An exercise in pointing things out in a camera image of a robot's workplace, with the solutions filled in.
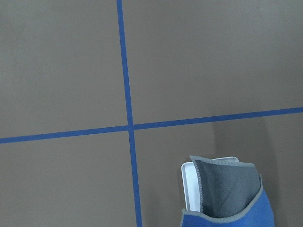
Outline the blue and grey towel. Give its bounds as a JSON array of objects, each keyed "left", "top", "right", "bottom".
[{"left": 180, "top": 156, "right": 275, "bottom": 227}]

